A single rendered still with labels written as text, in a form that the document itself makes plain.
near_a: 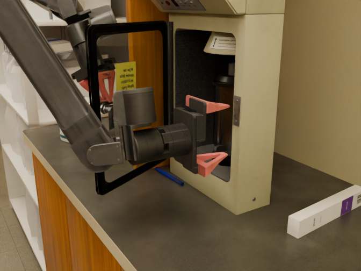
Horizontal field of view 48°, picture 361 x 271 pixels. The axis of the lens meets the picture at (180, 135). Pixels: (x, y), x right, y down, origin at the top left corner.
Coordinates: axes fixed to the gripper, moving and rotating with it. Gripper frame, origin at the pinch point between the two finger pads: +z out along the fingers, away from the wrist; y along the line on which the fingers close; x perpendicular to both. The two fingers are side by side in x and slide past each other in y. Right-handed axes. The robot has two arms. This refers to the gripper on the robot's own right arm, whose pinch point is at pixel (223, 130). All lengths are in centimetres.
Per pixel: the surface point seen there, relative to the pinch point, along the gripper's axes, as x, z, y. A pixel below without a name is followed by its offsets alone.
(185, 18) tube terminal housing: 32.3, 11.9, 19.7
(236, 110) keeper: 10.6, 11.8, 0.1
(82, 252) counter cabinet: 49, -15, -50
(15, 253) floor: 172, -19, -120
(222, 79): 22.9, 17.2, 4.9
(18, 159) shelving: 196, -7, -70
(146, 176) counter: 41.7, 4.4, -26.1
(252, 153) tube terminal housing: 8.9, 16.0, -10.6
